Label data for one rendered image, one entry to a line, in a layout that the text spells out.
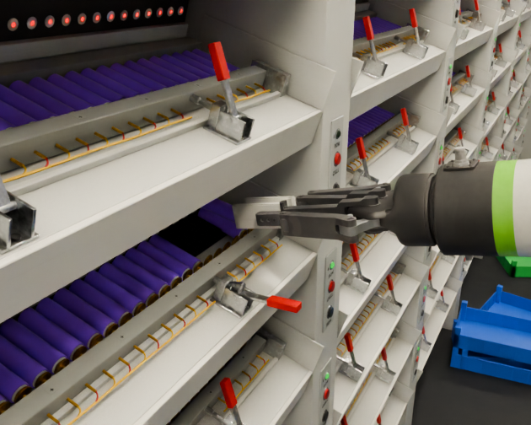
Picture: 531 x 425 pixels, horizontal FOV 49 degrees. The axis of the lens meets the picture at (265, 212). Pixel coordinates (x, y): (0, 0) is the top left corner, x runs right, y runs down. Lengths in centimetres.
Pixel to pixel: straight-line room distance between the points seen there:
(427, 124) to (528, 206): 88
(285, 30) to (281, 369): 46
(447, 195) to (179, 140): 25
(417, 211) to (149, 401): 30
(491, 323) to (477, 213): 180
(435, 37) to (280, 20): 70
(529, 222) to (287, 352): 45
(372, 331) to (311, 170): 63
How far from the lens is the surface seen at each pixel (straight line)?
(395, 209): 59
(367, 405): 143
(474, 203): 57
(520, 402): 215
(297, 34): 73
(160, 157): 50
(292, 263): 75
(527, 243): 57
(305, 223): 62
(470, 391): 214
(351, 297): 106
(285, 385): 85
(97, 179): 45
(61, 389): 51
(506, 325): 235
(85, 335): 56
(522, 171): 58
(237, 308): 64
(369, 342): 129
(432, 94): 141
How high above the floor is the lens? 127
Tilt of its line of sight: 22 degrees down
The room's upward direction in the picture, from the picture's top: straight up
